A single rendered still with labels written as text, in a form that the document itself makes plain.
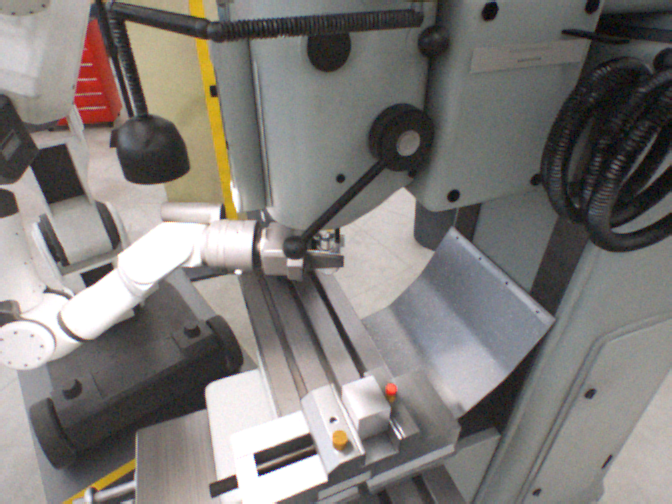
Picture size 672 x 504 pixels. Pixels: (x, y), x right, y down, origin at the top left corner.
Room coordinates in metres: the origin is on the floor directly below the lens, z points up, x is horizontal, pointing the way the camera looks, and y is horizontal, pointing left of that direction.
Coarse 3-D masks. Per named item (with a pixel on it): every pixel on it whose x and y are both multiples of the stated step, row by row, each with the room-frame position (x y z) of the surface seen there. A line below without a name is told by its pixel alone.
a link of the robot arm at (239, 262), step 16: (240, 224) 0.54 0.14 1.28; (256, 224) 0.55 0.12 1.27; (272, 224) 0.57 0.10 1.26; (240, 240) 0.51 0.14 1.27; (256, 240) 0.52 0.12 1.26; (272, 240) 0.53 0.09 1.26; (224, 256) 0.50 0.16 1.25; (240, 256) 0.50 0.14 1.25; (256, 256) 0.51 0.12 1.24; (272, 256) 0.50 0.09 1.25; (304, 256) 0.51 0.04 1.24; (240, 272) 0.50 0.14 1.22; (256, 272) 0.51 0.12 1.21; (272, 272) 0.50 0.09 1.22; (288, 272) 0.48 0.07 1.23; (304, 272) 0.50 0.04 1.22
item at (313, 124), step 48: (240, 0) 0.51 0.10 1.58; (288, 0) 0.43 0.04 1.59; (336, 0) 0.44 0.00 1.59; (384, 0) 0.45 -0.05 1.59; (288, 48) 0.43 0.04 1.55; (336, 48) 0.43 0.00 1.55; (384, 48) 0.46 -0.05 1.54; (288, 96) 0.43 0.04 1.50; (336, 96) 0.44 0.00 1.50; (384, 96) 0.46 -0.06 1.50; (288, 144) 0.43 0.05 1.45; (336, 144) 0.44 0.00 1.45; (288, 192) 0.44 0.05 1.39; (336, 192) 0.44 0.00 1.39; (384, 192) 0.46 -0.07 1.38
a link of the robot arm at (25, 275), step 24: (0, 240) 0.47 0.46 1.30; (24, 240) 0.51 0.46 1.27; (0, 264) 0.46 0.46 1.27; (24, 264) 0.48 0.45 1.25; (0, 288) 0.44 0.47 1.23; (24, 288) 0.46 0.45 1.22; (48, 288) 0.53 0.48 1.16; (0, 312) 0.42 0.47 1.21; (0, 336) 0.40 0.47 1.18; (24, 336) 0.41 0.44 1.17; (48, 336) 0.42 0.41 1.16; (0, 360) 0.39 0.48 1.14; (24, 360) 0.40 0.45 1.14
